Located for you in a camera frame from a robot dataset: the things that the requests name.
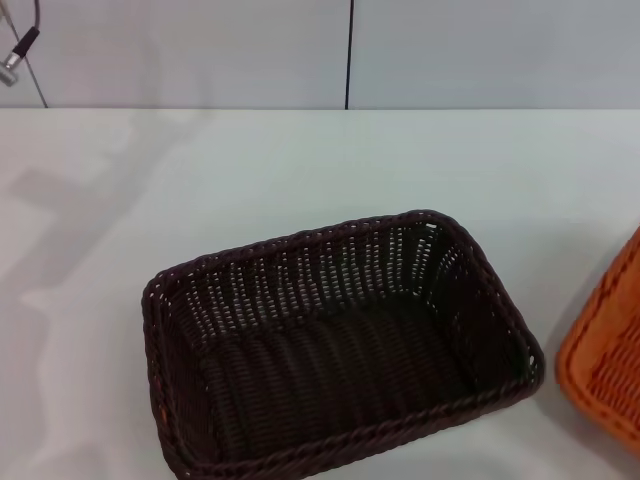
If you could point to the dark brown woven basket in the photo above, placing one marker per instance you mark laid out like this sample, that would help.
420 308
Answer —
325 350

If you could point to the orange woven basket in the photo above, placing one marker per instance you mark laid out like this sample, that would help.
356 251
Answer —
605 365

